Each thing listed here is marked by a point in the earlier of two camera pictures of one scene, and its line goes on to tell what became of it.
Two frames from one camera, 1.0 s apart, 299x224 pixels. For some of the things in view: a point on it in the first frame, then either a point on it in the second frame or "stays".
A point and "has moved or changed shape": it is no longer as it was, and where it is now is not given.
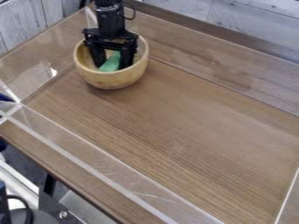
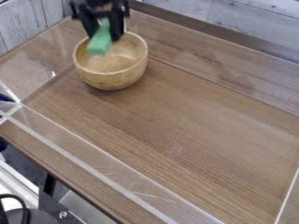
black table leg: [49, 185] stays
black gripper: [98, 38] -> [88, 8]
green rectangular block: [112, 62] has moved or changed shape
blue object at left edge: [4, 97] stays
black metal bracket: [51, 206] stays
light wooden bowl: [112, 80] stays
